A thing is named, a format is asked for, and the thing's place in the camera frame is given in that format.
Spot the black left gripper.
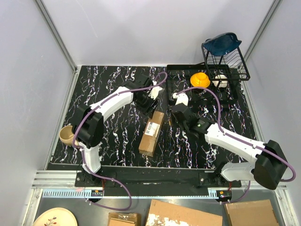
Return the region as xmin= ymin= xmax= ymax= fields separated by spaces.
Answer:
xmin=135 ymin=92 xmax=159 ymax=119

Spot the brown cardboard express box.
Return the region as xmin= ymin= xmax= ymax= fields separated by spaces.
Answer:
xmin=138 ymin=111 xmax=165 ymax=157

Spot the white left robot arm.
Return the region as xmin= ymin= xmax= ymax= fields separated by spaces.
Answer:
xmin=71 ymin=77 xmax=164 ymax=186

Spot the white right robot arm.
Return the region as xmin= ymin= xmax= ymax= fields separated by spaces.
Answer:
xmin=171 ymin=104 xmax=288 ymax=190

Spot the small cardboard box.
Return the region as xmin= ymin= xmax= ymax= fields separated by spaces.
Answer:
xmin=107 ymin=212 xmax=141 ymax=226

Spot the cardboard box at corner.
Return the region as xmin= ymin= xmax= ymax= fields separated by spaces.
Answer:
xmin=224 ymin=200 xmax=279 ymax=226

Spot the black drain tray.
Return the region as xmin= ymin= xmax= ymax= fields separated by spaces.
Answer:
xmin=166 ymin=64 xmax=241 ymax=106

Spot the yellow plastic cup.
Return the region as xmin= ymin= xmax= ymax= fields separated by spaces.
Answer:
xmin=190 ymin=72 xmax=210 ymax=88

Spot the white small cup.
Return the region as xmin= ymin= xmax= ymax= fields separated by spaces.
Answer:
xmin=212 ymin=74 xmax=228 ymax=89

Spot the blue bowl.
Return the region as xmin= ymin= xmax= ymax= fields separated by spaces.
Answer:
xmin=204 ymin=32 xmax=242 ymax=56

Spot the beige ceramic mug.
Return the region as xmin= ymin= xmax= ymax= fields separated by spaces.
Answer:
xmin=59 ymin=125 xmax=74 ymax=146

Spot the flat cardboard sheet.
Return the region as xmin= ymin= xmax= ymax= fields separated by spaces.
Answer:
xmin=145 ymin=200 xmax=222 ymax=226

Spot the patterned ceramic plate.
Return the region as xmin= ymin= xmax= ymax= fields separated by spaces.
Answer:
xmin=33 ymin=208 xmax=78 ymax=226

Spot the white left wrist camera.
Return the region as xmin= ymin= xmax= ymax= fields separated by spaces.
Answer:
xmin=148 ymin=87 xmax=162 ymax=100

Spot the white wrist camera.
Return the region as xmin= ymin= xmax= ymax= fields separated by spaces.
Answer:
xmin=148 ymin=87 xmax=162 ymax=100
xmin=172 ymin=93 xmax=189 ymax=106

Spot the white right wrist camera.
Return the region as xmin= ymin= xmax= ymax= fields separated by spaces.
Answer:
xmin=172 ymin=93 xmax=189 ymax=106

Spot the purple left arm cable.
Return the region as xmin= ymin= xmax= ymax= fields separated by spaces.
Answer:
xmin=71 ymin=72 xmax=168 ymax=212

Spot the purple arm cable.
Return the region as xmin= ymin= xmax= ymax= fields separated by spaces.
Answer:
xmin=71 ymin=72 xmax=168 ymax=212
xmin=174 ymin=86 xmax=297 ymax=182

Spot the black wire dish rack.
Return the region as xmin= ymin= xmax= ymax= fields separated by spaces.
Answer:
xmin=201 ymin=43 xmax=251 ymax=83

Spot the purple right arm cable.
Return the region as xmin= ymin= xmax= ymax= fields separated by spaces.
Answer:
xmin=174 ymin=86 xmax=297 ymax=182

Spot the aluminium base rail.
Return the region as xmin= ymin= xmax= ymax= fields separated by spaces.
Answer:
xmin=28 ymin=169 xmax=236 ymax=198

